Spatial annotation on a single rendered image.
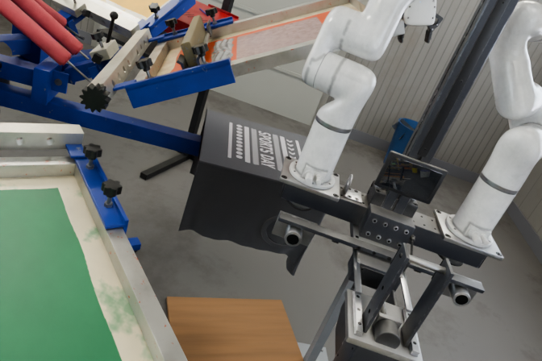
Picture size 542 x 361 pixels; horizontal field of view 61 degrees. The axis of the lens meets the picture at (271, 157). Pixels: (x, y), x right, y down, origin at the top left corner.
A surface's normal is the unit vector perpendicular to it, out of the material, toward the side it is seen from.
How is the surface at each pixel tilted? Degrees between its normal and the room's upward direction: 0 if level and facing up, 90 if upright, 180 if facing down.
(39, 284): 0
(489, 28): 90
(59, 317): 0
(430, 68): 90
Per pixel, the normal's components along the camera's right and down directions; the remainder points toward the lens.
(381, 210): 0.31, -0.85
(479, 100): -0.13, 0.40
